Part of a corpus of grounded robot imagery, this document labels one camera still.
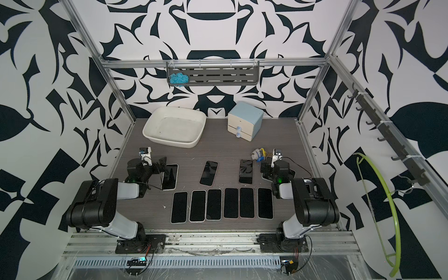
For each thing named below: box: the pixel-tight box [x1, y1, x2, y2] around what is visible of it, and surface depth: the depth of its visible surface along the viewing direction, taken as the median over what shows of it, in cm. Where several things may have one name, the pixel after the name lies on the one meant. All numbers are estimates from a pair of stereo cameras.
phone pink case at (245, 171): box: [238, 159, 253, 185], surface depth 96 cm
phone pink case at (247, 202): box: [239, 187, 255, 219], surface depth 88 cm
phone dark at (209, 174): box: [198, 160, 219, 187], surface depth 96 cm
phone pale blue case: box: [170, 191, 189, 224], surface depth 86 cm
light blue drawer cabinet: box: [227, 101, 265, 142], surface depth 105 cm
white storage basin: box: [142, 106, 207, 149], surface depth 117 cm
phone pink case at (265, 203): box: [257, 187, 274, 220], surface depth 87 cm
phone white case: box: [189, 189, 208, 223], surface depth 86 cm
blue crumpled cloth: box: [169, 72, 190, 88], surface depth 93 cm
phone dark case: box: [223, 187, 240, 219], surface depth 87 cm
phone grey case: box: [205, 189, 223, 222], surface depth 87 cm
